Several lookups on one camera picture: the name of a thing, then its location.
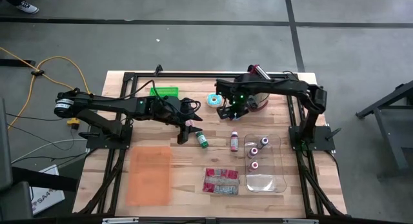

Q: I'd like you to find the red snack bag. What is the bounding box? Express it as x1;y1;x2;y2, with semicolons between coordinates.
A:
202;167;241;196

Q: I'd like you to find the orange translucent plastic bin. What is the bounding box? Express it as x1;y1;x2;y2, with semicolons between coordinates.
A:
125;145;173;207

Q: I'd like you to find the green plastic basket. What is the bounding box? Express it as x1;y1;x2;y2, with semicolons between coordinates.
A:
148;86;179;99

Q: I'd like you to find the white floor cable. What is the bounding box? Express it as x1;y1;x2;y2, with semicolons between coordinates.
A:
11;138;88;165

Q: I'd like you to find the black metal stand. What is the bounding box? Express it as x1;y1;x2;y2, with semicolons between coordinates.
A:
355;79;413;173

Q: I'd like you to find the metal box grater red trim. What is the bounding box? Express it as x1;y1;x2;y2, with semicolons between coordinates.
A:
247;64;270;112

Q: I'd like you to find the person's shoe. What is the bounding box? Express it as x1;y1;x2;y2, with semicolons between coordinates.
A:
15;0;40;15

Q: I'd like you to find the silver metal bracket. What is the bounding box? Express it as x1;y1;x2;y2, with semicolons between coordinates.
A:
282;218;319;224
102;217;139;224

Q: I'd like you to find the clear plastic tray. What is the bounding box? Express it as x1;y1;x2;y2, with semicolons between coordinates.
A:
243;132;288;194

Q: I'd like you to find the green food colouring bottle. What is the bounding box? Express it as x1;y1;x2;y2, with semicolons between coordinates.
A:
195;130;210;150

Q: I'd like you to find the black equipment cart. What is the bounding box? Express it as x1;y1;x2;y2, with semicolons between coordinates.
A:
0;97;79;222

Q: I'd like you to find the white labelled box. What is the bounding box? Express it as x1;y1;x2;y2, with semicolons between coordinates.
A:
30;165;66;216

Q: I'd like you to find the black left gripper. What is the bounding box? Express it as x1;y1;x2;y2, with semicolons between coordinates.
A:
150;95;204;145

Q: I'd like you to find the black metal table frame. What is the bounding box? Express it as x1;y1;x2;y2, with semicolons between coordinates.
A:
77;71;348;218

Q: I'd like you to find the black floor strap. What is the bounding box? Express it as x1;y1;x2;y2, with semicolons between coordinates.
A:
0;58;36;68

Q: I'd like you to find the yellow extension cable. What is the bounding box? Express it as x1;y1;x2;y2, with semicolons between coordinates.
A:
0;46;92;130

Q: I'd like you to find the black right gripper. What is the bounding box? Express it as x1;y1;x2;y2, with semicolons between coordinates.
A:
216;87;259;121

